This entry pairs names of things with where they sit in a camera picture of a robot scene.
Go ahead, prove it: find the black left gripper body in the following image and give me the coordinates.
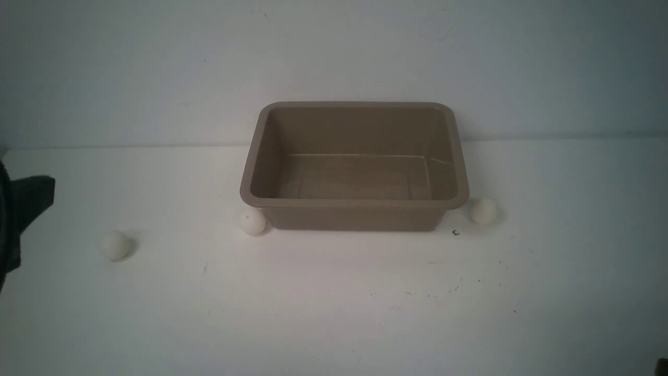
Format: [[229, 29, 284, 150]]
[[1, 162, 56, 287]]

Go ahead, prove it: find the white ball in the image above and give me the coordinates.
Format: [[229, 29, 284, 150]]
[[237, 207, 267, 237], [99, 231, 133, 262], [469, 198, 499, 225]]

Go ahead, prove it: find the tan plastic bin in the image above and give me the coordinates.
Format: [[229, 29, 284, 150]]
[[240, 101, 470, 232]]

